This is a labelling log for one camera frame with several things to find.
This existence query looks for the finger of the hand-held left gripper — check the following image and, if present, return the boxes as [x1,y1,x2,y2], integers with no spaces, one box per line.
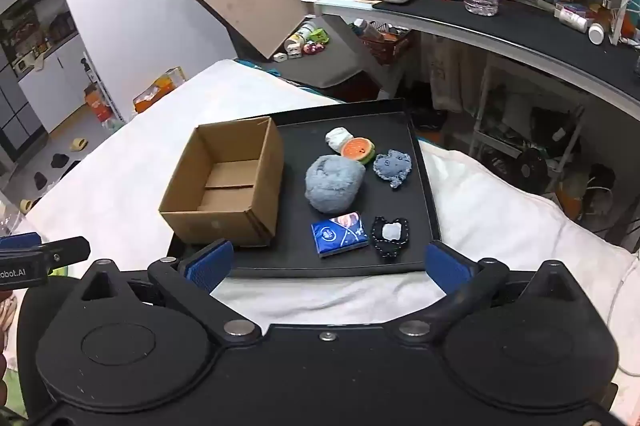
[0,232,42,252]
[30,237,92,277]

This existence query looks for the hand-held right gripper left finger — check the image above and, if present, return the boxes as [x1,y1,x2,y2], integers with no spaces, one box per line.
[75,240,263,347]

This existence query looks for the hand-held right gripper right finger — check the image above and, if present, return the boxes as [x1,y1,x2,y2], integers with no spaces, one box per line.
[395,241,588,347]

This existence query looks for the brown cardboard box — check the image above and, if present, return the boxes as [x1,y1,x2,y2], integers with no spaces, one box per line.
[158,116,285,249]

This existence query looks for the blue denim plush toy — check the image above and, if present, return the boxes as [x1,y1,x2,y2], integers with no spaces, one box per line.
[374,149,413,190]

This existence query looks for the blue tissue packet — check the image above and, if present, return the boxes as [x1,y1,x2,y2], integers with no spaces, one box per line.
[310,212,370,259]

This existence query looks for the grey fluffy plush ball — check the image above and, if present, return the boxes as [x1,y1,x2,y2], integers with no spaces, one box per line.
[304,154,366,214]

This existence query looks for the black tray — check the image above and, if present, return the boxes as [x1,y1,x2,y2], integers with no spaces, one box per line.
[167,98,442,279]

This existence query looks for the orange green plush toy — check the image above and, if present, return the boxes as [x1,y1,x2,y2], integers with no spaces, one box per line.
[341,137,377,165]

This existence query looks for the white sock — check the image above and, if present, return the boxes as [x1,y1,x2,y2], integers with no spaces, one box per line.
[325,127,357,153]

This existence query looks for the white blanket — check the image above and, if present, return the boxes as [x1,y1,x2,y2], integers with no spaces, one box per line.
[15,58,640,426]

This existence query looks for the black fan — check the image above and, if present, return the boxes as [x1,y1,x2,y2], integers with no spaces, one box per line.
[515,148,548,192]

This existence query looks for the orange bag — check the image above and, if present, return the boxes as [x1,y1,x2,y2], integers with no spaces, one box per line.
[84,83,113,122]

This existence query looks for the white cabinet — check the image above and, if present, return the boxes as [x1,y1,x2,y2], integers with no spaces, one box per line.
[20,31,101,132]

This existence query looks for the orange cardboard box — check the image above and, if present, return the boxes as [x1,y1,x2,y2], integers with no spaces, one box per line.
[134,67,188,113]

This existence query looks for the red basket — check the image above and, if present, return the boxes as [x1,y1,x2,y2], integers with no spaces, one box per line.
[360,21,413,64]

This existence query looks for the grey bench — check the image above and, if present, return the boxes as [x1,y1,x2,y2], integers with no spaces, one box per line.
[280,13,376,89]

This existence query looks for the white desk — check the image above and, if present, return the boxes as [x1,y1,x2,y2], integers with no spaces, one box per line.
[314,0,640,117]

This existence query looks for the white milk can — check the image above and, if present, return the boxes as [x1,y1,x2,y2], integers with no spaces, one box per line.
[285,22,316,49]

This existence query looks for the small colourful toys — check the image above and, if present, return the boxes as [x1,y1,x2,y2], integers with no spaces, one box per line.
[305,28,331,55]

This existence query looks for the black desk mat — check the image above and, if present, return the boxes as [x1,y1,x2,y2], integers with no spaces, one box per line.
[375,0,640,94]

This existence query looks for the white wire rack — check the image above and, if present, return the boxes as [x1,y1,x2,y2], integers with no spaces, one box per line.
[82,51,123,122]

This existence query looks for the white cable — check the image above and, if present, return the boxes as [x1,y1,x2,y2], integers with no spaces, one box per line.
[607,266,640,377]

